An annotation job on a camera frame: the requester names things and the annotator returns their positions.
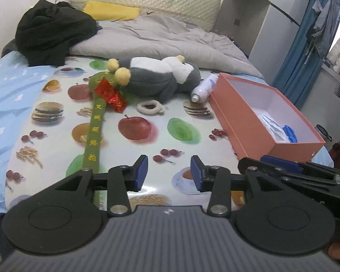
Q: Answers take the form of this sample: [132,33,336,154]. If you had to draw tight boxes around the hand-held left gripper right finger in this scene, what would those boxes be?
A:
[190,155,298,216]

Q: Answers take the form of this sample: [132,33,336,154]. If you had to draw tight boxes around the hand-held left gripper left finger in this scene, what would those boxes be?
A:
[47,155,148,216]

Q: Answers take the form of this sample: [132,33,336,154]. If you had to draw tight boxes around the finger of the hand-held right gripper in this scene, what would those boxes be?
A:
[280,174,340,202]
[237,155,340,179]

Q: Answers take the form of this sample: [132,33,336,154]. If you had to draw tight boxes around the blue cloth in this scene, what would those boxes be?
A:
[282,125,299,143]

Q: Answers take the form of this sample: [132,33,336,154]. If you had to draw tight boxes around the white face mask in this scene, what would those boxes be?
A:
[255,113,288,143]

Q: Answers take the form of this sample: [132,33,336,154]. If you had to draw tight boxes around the pink cardboard box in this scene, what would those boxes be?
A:
[208,73,327,163]

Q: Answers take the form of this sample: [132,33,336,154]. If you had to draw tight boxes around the green fabric massage paddle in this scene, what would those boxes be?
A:
[83,72,125,213]

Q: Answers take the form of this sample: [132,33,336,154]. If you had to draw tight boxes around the red foil packet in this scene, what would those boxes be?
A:
[94,77,117,101]
[107,92,128,113]

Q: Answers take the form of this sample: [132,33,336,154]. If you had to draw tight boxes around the white spray bottle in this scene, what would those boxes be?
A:
[191,74,220,103]

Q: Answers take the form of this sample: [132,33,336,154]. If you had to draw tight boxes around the fruit print tablecloth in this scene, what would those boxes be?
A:
[4,57,335,214]

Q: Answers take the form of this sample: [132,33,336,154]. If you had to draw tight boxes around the grey white penguin plush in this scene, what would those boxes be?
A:
[108,54,202,104]

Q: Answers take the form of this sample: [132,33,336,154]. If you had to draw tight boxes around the blue curtain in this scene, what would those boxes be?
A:
[272,0,340,111]

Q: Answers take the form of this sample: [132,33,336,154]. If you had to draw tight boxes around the grey quilt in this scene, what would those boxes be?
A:
[69,14,265,80]

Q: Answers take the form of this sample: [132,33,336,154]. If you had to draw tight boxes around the hanging denim garment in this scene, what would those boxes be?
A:
[306,0,340,61]

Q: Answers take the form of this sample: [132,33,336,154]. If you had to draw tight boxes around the white cabinet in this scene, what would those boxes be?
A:
[215,0,302,91]

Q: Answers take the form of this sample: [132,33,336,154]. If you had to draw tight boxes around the blue star bed sheet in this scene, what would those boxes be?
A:
[0,52,58,216]

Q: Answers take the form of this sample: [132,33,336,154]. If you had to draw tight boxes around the yellow pillow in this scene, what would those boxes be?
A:
[82,0,141,22]

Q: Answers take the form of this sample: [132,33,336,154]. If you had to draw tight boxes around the black jacket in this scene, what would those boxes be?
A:
[15,0,103,67]

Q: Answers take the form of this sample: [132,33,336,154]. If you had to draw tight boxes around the white fluffy ring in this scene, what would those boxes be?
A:
[136,100,163,116]

